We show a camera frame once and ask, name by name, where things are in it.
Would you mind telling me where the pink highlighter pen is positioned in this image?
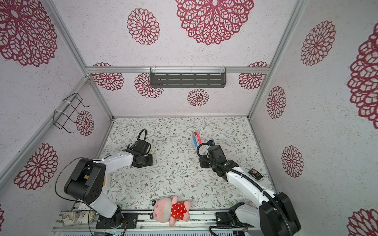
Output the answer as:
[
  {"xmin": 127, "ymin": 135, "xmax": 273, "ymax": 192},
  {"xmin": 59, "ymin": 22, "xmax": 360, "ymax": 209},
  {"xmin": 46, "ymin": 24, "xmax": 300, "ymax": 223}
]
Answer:
[{"xmin": 195, "ymin": 132, "xmax": 201, "ymax": 145}]

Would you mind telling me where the dark grey wall shelf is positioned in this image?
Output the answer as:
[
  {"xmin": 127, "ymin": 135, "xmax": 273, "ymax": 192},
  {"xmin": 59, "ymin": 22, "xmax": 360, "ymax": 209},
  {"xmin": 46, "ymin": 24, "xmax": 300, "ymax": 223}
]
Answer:
[{"xmin": 150, "ymin": 67, "xmax": 227, "ymax": 89}]

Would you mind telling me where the blue highlighter pen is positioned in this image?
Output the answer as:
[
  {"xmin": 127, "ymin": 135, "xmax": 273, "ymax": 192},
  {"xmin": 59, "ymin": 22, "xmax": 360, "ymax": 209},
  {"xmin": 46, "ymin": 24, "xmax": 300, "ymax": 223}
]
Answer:
[{"xmin": 192, "ymin": 134, "xmax": 198, "ymax": 148}]

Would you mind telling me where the black wire wall rack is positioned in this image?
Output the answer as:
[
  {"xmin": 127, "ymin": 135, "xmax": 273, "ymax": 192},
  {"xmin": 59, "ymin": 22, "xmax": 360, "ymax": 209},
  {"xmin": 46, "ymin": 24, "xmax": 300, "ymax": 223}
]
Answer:
[{"xmin": 52, "ymin": 92, "xmax": 89, "ymax": 134}]

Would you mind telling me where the small dark brown object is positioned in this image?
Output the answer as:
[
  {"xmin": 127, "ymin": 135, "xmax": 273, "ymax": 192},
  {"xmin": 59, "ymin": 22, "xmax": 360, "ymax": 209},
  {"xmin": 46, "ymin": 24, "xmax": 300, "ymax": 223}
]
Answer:
[{"xmin": 248, "ymin": 168, "xmax": 263, "ymax": 181}]

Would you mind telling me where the pink plush pig toy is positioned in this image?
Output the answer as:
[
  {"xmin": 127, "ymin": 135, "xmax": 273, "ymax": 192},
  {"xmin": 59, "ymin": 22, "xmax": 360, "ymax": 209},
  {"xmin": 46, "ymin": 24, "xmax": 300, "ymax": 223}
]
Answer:
[{"xmin": 149, "ymin": 196, "xmax": 192, "ymax": 227}]

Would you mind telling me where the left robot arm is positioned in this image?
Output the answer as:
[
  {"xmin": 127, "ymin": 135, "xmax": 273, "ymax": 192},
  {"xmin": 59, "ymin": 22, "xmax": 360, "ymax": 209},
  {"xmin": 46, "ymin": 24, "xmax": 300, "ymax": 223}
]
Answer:
[{"xmin": 64, "ymin": 140, "xmax": 153, "ymax": 229}]

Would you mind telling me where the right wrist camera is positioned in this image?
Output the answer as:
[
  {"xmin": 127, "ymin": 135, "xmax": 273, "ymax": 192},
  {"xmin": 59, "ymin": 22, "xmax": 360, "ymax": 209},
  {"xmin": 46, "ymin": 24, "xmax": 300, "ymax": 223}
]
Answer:
[{"xmin": 207, "ymin": 140, "xmax": 215, "ymax": 146}]

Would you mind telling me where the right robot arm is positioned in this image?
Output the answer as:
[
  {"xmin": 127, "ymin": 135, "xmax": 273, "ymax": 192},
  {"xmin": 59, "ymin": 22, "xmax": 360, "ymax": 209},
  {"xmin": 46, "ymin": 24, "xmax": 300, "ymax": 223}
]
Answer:
[{"xmin": 196, "ymin": 140, "xmax": 301, "ymax": 236}]

